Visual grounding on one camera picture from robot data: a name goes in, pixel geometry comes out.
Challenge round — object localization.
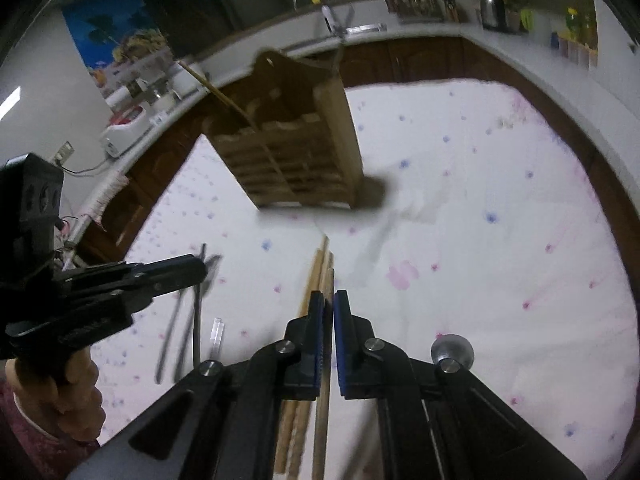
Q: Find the black power cable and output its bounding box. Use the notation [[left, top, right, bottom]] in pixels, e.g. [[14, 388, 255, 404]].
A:
[[56, 156, 114, 177]]

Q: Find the red sleeve forearm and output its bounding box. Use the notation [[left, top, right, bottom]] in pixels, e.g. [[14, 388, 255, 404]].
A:
[[1, 379, 100, 480]]

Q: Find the spice jar rack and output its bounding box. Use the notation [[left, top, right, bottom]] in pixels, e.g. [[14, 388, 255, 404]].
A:
[[550, 32, 599, 70]]

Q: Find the steel sink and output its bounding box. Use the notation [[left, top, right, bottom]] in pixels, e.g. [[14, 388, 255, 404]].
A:
[[345, 23, 387, 36]]

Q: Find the green yellow drink bottle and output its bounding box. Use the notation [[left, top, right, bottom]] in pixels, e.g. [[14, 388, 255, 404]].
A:
[[565, 6, 582, 42]]

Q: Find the floral white tablecloth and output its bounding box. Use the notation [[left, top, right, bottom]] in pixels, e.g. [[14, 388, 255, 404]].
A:
[[127, 80, 639, 479]]

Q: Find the tropical fruit poster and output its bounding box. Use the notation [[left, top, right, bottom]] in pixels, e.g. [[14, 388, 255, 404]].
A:
[[62, 0, 174, 99]]

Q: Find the white lace cloth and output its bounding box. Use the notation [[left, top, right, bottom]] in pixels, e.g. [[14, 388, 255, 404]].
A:
[[80, 172, 129, 221]]

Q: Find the wall power outlet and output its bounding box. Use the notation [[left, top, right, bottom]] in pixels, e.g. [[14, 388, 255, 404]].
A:
[[51, 141, 75, 166]]

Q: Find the white round cooker pot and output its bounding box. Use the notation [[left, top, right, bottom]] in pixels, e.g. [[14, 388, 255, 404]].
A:
[[167, 63, 201, 100]]

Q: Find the wooden utensil holder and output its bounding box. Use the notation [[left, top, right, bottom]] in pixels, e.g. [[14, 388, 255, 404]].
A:
[[203, 50, 363, 208]]

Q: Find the dish rack with utensils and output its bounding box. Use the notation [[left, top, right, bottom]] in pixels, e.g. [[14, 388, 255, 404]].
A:
[[385, 0, 460, 24]]

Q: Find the steel electric kettle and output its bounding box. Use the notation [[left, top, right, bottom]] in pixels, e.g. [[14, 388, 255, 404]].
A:
[[480, 0, 508, 32]]

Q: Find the metal spoon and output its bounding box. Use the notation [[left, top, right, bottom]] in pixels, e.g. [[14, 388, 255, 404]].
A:
[[431, 334, 475, 373]]

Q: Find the white red rice cooker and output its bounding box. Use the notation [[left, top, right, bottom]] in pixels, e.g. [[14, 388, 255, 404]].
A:
[[100, 102, 152, 158]]

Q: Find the person's left hand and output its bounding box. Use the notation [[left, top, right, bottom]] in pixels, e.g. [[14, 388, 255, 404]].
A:
[[6, 347, 105, 442]]

